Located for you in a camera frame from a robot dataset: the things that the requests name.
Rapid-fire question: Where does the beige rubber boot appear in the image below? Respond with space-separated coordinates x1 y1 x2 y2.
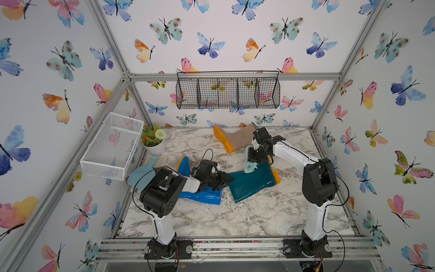
214 124 256 154

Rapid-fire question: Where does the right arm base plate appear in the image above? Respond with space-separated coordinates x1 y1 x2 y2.
282 236 333 258

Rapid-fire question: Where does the blue rubber boot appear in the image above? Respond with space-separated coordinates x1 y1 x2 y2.
175 155 223 206

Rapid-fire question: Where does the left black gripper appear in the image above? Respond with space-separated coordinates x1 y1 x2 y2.
204 171 234 190

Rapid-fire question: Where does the teal green rubber boot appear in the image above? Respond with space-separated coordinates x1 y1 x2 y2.
229 158 281 203

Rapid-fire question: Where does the black wire wall basket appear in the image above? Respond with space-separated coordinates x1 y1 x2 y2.
173 70 281 110

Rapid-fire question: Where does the potted plant white pot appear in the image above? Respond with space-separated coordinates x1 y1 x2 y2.
141 124 167 155

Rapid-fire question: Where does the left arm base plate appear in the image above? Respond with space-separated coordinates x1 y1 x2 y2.
145 238 193 260

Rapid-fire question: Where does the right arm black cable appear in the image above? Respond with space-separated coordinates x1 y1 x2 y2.
251 122 351 272

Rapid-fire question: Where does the white mesh wall basket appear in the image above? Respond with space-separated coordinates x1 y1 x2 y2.
80 112 144 180

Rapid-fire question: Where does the aluminium front rail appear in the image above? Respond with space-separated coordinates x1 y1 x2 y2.
96 236 381 263

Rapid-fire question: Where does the mint green fluffy cloth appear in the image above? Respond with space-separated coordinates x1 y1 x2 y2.
244 145 258 173

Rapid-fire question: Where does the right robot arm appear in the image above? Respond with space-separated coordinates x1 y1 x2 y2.
248 128 338 242

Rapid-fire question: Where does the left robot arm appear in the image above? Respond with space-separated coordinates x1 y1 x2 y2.
139 160 234 245

